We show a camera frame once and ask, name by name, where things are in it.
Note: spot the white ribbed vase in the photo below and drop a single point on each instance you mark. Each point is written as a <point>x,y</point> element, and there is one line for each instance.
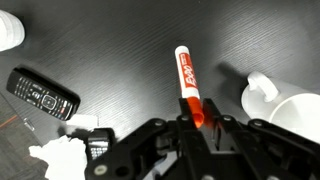
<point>10,31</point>

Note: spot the crumpled white tissue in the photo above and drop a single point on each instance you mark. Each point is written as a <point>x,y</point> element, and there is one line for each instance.
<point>63,160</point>

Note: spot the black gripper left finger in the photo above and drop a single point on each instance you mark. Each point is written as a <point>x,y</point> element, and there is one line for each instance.
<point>186,143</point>

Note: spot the orange dry erase marker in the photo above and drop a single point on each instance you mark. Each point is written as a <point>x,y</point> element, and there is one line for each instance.
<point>188,76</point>

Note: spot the small white paper note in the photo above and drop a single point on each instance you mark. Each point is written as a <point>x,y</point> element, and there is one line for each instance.
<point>81,120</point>

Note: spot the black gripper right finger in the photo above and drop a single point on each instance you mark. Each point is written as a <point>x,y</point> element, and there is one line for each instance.
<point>253,143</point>

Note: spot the black tv remote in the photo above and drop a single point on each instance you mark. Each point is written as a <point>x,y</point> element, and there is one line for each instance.
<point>43,95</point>

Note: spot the white ceramic mug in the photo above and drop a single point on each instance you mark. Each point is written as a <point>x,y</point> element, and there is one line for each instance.
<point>293,110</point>

